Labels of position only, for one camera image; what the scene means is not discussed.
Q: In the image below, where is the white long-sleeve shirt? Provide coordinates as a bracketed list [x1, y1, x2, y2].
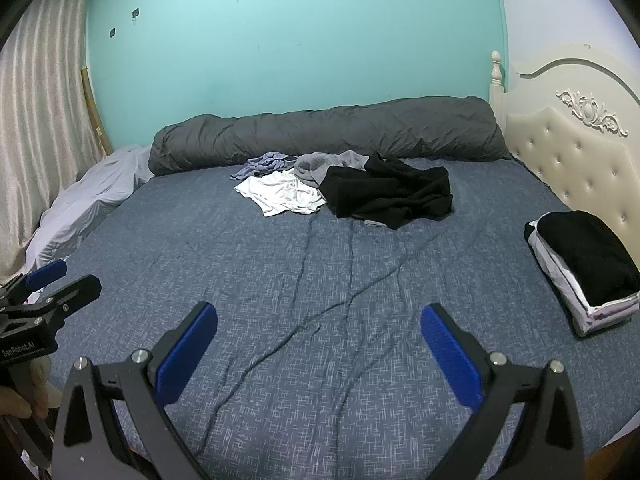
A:
[234, 169, 328, 218]

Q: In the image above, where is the grey white folded garment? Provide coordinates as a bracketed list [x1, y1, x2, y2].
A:
[524, 220, 640, 338]

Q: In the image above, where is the grey sweater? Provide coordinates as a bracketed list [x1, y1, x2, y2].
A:
[292, 150, 371, 186]

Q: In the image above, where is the black folded garment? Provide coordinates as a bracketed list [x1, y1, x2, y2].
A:
[525, 211, 640, 306]

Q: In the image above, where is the black crumpled garment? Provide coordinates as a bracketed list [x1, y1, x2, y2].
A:
[319, 152, 453, 230]

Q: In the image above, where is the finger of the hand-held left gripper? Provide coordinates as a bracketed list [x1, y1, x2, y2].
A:
[30, 274, 101, 331]
[0, 259, 68, 307]

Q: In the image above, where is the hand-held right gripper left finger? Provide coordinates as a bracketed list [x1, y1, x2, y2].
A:
[50, 301, 218, 480]

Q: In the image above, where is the cream tufted headboard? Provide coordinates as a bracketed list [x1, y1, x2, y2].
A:
[505, 45, 640, 281]

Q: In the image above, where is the cream bed post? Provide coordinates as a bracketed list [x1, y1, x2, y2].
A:
[487, 50, 507, 126]

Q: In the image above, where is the purple-blue crumpled garment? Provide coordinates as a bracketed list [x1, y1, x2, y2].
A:
[230, 151, 301, 183]

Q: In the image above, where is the wooden pole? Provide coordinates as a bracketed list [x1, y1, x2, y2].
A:
[80, 65, 113, 156]

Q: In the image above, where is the dark grey rolled duvet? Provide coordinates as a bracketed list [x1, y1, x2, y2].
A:
[148, 95, 511, 177]

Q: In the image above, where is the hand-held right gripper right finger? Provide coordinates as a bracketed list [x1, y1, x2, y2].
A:
[420, 303, 586, 480]

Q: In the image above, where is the light grey pillow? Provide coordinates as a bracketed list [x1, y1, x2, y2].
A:
[25, 145, 156, 271]

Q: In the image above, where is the white curtain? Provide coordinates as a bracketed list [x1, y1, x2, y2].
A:
[0, 0, 106, 286]

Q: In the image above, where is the person's left hand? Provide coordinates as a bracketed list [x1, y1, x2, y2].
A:
[0, 355, 62, 421]

